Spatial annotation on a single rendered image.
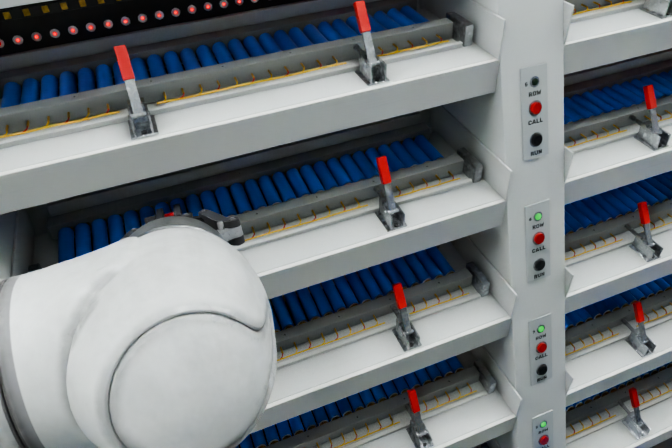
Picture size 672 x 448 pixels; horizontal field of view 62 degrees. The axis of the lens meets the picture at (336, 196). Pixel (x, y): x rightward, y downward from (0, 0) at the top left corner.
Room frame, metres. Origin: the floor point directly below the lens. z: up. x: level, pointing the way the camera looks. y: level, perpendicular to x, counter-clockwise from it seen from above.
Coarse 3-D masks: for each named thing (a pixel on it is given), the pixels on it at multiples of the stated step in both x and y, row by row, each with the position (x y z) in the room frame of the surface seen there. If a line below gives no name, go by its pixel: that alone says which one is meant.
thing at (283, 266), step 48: (288, 144) 0.78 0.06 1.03; (432, 144) 0.82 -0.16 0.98; (480, 144) 0.73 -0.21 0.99; (96, 192) 0.71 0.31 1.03; (480, 192) 0.70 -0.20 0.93; (48, 240) 0.68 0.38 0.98; (288, 240) 0.64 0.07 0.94; (336, 240) 0.63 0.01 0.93; (384, 240) 0.63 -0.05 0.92; (432, 240) 0.66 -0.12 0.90; (288, 288) 0.61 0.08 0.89
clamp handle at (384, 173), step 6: (384, 156) 0.66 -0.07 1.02; (378, 162) 0.66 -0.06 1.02; (384, 162) 0.66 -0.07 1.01; (378, 168) 0.66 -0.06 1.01; (384, 168) 0.66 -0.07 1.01; (384, 174) 0.66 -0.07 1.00; (384, 180) 0.66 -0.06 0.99; (390, 180) 0.66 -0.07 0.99; (384, 186) 0.66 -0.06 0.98; (390, 186) 0.66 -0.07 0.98; (384, 192) 0.66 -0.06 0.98; (390, 192) 0.66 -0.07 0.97; (390, 198) 0.65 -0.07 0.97; (390, 204) 0.65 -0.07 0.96; (390, 210) 0.65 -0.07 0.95
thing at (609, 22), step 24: (576, 0) 0.79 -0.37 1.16; (600, 0) 0.80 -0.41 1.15; (624, 0) 0.82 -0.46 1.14; (648, 0) 0.79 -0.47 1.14; (576, 24) 0.76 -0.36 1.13; (600, 24) 0.76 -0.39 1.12; (624, 24) 0.75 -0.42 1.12; (648, 24) 0.74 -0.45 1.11; (576, 48) 0.71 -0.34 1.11; (600, 48) 0.73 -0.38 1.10; (624, 48) 0.74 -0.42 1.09; (648, 48) 0.76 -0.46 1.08
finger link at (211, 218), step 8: (200, 216) 0.54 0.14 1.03; (208, 216) 0.52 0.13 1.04; (216, 216) 0.51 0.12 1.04; (224, 216) 0.50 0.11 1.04; (208, 224) 0.52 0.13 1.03; (216, 224) 0.49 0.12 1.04; (224, 224) 0.48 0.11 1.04; (232, 224) 0.47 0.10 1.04; (240, 224) 0.48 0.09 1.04; (232, 240) 0.47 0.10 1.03; (240, 240) 0.47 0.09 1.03
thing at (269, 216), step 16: (448, 160) 0.74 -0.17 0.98; (400, 176) 0.71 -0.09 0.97; (416, 176) 0.72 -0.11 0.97; (432, 176) 0.73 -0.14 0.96; (320, 192) 0.69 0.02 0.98; (336, 192) 0.69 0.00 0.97; (352, 192) 0.69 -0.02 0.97; (368, 192) 0.70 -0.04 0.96; (400, 192) 0.70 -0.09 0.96; (272, 208) 0.67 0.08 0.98; (288, 208) 0.67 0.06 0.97; (304, 208) 0.67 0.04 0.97; (320, 208) 0.68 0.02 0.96; (352, 208) 0.68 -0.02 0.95; (256, 224) 0.66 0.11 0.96; (272, 224) 0.66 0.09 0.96
